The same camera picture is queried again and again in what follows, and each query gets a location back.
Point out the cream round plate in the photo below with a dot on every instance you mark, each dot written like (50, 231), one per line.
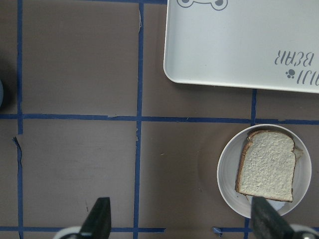
(228, 166)

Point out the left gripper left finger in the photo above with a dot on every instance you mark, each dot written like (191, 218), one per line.
(98, 223)

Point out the blue bowl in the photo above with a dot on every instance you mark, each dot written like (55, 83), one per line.
(1, 93)

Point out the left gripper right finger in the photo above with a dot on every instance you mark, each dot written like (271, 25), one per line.
(266, 223)

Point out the cream bear tray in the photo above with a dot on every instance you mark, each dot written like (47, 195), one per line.
(261, 44)

